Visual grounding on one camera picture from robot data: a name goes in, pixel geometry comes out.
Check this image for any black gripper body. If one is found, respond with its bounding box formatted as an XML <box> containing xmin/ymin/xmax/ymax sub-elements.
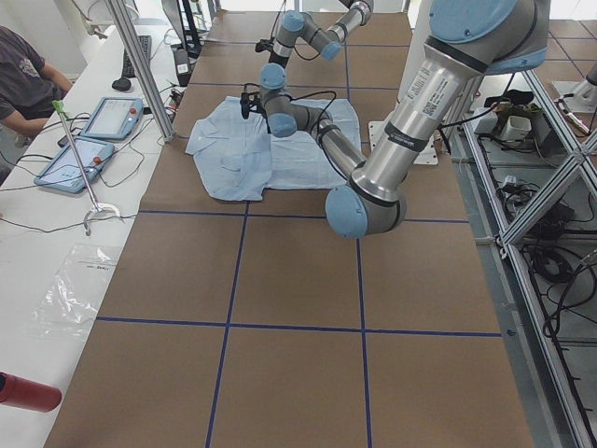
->
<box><xmin>255</xmin><ymin>38</ymin><xmax>274</xmax><ymax>52</ymax></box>
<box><xmin>240</xmin><ymin>83</ymin><xmax>261</xmax><ymax>119</ymax></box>

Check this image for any light blue button-up shirt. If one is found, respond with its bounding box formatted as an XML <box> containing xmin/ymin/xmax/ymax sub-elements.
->
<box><xmin>186</xmin><ymin>96</ymin><xmax>344</xmax><ymax>201</ymax></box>

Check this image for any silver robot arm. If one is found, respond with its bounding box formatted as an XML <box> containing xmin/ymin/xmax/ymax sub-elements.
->
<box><xmin>240</xmin><ymin>1</ymin><xmax>550</xmax><ymax>239</ymax></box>
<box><xmin>255</xmin><ymin>0</ymin><xmax>374</xmax><ymax>68</ymax></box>

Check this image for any black labelled box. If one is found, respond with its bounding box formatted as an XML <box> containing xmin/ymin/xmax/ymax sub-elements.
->
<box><xmin>171</xmin><ymin>47</ymin><xmax>193</xmax><ymax>87</ymax></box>

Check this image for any black keyboard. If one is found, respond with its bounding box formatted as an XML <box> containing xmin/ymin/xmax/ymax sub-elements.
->
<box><xmin>121</xmin><ymin>34</ymin><xmax>153</xmax><ymax>79</ymax></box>

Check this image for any black computer mouse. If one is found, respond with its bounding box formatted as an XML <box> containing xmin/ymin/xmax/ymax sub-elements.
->
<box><xmin>112</xmin><ymin>77</ymin><xmax>132</xmax><ymax>91</ymax></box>

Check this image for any upper blue teach pendant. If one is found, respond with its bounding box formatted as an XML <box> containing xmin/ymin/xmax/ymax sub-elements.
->
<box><xmin>80</xmin><ymin>97</ymin><xmax>144</xmax><ymax>141</ymax></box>

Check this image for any blue teach pendant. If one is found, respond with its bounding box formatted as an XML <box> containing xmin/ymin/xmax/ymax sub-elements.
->
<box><xmin>80</xmin><ymin>97</ymin><xmax>144</xmax><ymax>141</ymax></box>
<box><xmin>34</xmin><ymin>137</ymin><xmax>115</xmax><ymax>193</ymax></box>

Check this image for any purple reacher grabber stick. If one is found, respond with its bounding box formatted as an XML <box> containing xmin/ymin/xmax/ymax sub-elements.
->
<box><xmin>52</xmin><ymin>100</ymin><xmax>122</xmax><ymax>237</ymax></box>

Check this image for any lower blue teach pendant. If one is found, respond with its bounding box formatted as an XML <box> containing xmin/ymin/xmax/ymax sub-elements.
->
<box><xmin>34</xmin><ymin>137</ymin><xmax>115</xmax><ymax>193</ymax></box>

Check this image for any seated person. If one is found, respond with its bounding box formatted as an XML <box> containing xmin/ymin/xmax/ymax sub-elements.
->
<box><xmin>1</xmin><ymin>26</ymin><xmax>73</xmax><ymax>138</ymax></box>

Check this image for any grey control box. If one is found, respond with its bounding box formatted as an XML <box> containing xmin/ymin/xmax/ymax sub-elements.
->
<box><xmin>474</xmin><ymin>103</ymin><xmax>562</xmax><ymax>153</ymax></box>

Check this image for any clear plastic bag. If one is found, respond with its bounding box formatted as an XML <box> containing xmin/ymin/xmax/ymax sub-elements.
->
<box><xmin>26</xmin><ymin>245</ymin><xmax>122</xmax><ymax>341</ymax></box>

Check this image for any red bottle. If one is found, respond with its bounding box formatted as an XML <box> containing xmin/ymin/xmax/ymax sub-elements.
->
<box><xmin>1</xmin><ymin>372</ymin><xmax>62</xmax><ymax>413</ymax></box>

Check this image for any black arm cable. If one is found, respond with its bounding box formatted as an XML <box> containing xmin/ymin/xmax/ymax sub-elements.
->
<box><xmin>242</xmin><ymin>81</ymin><xmax>355</xmax><ymax>178</ymax></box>

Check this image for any aluminium frame post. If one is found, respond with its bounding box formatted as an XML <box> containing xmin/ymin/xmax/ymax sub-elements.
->
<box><xmin>105</xmin><ymin>0</ymin><xmax>174</xmax><ymax>143</ymax></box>

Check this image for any aluminium lattice frame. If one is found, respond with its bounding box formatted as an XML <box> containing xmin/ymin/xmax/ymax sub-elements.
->
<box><xmin>442</xmin><ymin>46</ymin><xmax>597</xmax><ymax>448</ymax></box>

